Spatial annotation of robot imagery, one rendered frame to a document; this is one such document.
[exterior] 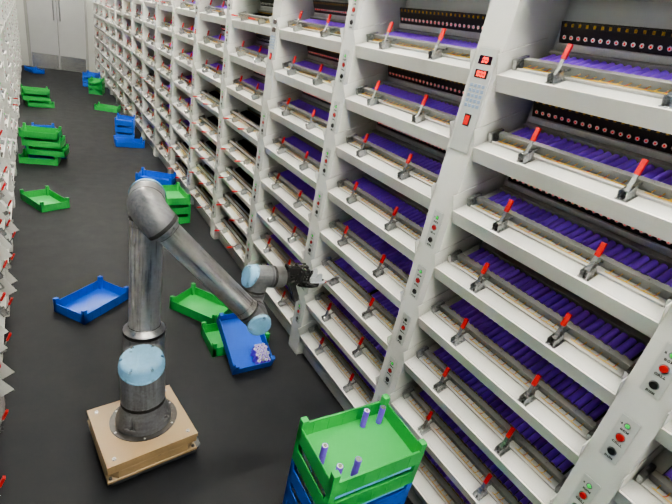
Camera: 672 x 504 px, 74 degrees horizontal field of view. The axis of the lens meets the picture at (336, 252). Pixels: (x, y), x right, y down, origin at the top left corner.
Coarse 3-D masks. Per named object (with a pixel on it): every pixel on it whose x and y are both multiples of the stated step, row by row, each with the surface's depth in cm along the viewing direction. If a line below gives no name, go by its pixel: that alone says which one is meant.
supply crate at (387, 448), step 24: (360, 408) 134; (312, 432) 127; (336, 432) 130; (360, 432) 131; (384, 432) 133; (408, 432) 129; (312, 456) 117; (336, 456) 122; (360, 456) 124; (384, 456) 125; (408, 456) 121; (336, 480) 108; (360, 480) 114
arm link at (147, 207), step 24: (144, 192) 139; (144, 216) 136; (168, 216) 138; (168, 240) 141; (192, 240) 146; (192, 264) 147; (216, 264) 153; (216, 288) 153; (240, 288) 160; (240, 312) 160; (264, 312) 166
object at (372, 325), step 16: (320, 256) 210; (336, 256) 215; (320, 272) 208; (336, 288) 197; (352, 288) 196; (352, 304) 188; (368, 304) 186; (368, 320) 179; (384, 320) 178; (384, 336) 171
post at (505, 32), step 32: (512, 0) 113; (544, 0) 116; (512, 32) 115; (544, 32) 121; (512, 96) 126; (448, 160) 135; (448, 192) 136; (448, 224) 137; (416, 256) 150; (448, 288) 153; (416, 320) 153; (384, 384) 171
